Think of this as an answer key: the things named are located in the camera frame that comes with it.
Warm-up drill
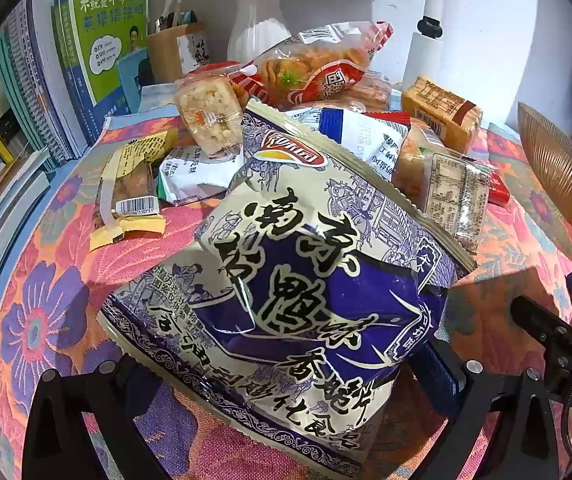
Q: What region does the white green snack packet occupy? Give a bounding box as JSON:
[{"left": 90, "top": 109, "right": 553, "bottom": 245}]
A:
[{"left": 158, "top": 144, "right": 245, "bottom": 207}]

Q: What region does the green cover book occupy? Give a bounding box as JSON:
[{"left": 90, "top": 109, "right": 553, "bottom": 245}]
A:
[{"left": 68, "top": 0, "right": 149, "bottom": 109}]

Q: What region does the bundle of pens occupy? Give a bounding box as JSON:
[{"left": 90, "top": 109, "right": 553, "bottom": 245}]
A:
[{"left": 152, "top": 9, "right": 201, "bottom": 35}]

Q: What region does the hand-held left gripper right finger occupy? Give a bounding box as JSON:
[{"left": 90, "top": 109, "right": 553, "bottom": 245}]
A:
[{"left": 416, "top": 337, "right": 554, "bottom": 480}]

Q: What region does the large purple white snack bag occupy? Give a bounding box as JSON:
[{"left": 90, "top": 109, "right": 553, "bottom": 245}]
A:
[{"left": 98, "top": 97, "right": 479, "bottom": 468}]

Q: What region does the clear red striped cracker bag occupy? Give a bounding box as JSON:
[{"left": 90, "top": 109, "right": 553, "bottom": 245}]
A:
[{"left": 253, "top": 21, "right": 395, "bottom": 104}]

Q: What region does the gold ribbed plate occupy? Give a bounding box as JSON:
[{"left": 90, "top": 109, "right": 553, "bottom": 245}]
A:
[{"left": 517, "top": 101, "right": 572, "bottom": 249}]

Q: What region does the light blue book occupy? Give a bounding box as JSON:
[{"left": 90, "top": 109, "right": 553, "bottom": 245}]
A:
[{"left": 116, "top": 52, "right": 155, "bottom": 114}]

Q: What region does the clear orange cracker packet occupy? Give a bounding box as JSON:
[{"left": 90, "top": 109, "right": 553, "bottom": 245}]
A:
[{"left": 394, "top": 122, "right": 495, "bottom": 259}]

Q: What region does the wooden pen holder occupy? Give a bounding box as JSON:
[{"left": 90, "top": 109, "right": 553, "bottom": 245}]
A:
[{"left": 146, "top": 22, "right": 207, "bottom": 84}]

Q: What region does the white blue red snack packet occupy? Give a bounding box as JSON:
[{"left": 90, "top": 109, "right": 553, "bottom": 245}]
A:
[{"left": 286, "top": 104, "right": 413, "bottom": 182}]

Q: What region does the small red packet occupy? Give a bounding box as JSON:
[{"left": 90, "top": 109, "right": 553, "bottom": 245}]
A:
[{"left": 486, "top": 170, "right": 513, "bottom": 206}]

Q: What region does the tan biscuit packet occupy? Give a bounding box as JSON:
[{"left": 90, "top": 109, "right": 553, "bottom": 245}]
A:
[{"left": 400, "top": 76, "right": 485, "bottom": 155}]

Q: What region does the row of grey blue books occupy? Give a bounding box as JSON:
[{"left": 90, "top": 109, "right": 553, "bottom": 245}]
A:
[{"left": 0, "top": 0, "right": 94, "bottom": 171}]

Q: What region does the clear puffed rice packet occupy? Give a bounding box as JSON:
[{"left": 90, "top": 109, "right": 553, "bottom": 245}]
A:
[{"left": 173, "top": 72, "right": 245, "bottom": 159}]

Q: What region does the floral pink tablecloth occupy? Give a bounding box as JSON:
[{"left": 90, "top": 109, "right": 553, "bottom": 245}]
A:
[{"left": 0, "top": 82, "right": 572, "bottom": 480}]

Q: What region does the yellow snack packet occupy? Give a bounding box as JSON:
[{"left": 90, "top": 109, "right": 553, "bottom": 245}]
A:
[{"left": 90, "top": 129, "right": 180, "bottom": 252}]

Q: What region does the white vase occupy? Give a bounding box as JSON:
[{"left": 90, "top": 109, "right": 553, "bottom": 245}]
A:
[{"left": 227, "top": 0, "right": 295, "bottom": 64}]

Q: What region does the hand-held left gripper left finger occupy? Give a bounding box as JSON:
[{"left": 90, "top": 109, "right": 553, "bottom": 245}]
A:
[{"left": 24, "top": 354, "right": 177, "bottom": 480}]

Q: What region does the stack of flat books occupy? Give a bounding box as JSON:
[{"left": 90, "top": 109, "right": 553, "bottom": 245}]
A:
[{"left": 0, "top": 147, "right": 54, "bottom": 321}]

